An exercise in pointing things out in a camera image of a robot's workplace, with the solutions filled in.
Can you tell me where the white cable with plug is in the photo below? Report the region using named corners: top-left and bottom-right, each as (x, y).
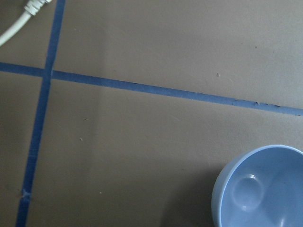
top-left (0, 0), bottom-right (52, 47)

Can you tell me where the blue bowl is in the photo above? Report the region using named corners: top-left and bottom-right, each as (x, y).
top-left (211, 145), bottom-right (303, 227)

